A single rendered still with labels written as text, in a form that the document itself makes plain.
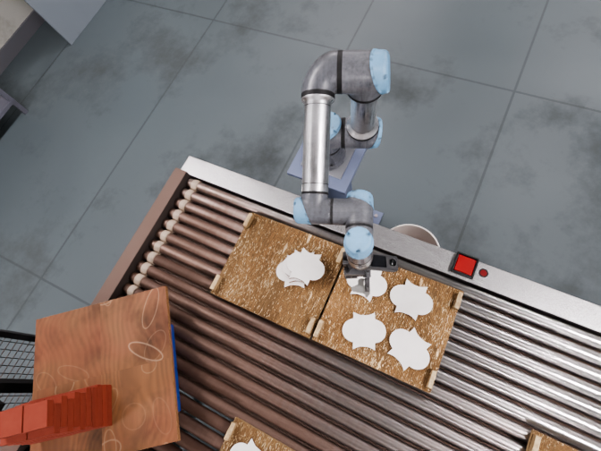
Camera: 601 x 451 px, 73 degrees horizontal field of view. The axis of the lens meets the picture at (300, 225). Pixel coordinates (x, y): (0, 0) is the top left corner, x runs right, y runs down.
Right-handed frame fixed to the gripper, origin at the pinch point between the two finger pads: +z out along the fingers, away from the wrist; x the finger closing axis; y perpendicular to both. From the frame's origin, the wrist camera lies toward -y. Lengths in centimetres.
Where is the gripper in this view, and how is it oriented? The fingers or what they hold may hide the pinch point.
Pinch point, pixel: (368, 275)
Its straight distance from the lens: 139.3
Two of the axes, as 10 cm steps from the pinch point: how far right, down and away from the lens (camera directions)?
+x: -0.3, 9.3, -3.7
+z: 1.6, 3.7, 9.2
